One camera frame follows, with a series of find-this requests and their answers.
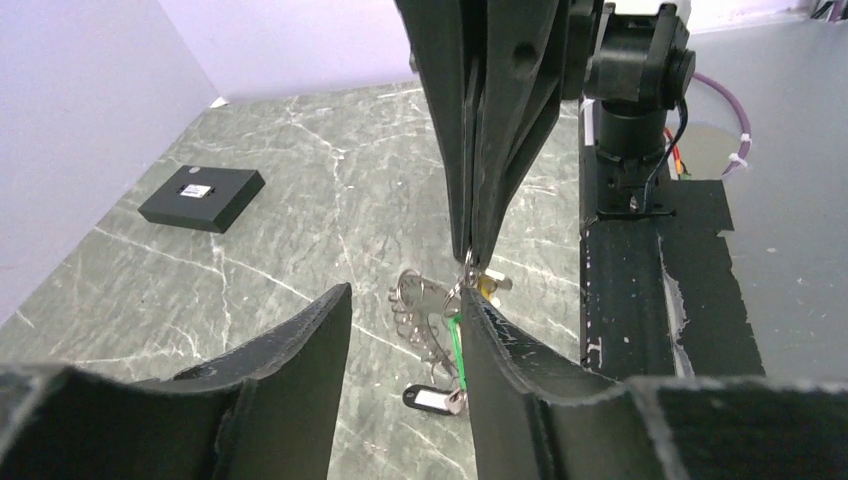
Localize yellow tag key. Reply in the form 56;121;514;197
478;269;513;308

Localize black box with label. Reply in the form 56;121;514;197
138;165;265;234

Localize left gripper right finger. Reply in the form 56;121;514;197
461;288;847;479

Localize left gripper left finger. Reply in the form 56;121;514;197
1;283;352;479

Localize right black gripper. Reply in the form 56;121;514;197
395;1;695;268

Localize black tag key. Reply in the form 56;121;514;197
401;384;467;416

